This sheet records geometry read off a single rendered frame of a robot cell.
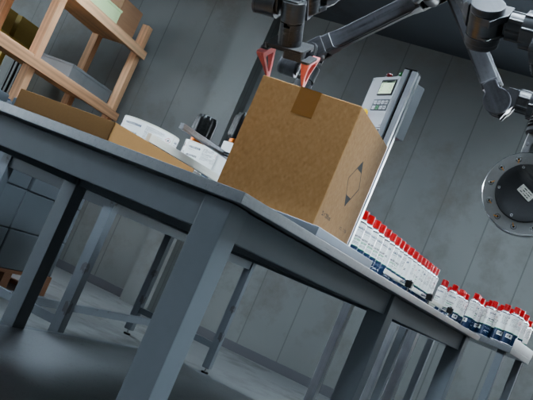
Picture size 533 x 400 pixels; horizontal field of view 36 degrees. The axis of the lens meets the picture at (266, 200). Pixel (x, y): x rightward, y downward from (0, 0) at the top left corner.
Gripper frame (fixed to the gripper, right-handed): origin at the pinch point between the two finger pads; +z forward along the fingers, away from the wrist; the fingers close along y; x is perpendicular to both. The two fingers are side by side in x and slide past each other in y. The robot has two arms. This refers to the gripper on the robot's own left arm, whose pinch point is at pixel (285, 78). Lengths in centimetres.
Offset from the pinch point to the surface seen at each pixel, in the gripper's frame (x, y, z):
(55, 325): -39, 114, 160
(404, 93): -67, -11, 23
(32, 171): -77, 159, 116
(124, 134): 55, 6, -5
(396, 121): -61, -12, 30
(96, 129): 59, 10, -6
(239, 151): 29.7, -4.9, 5.8
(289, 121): 23.7, -13.3, -1.7
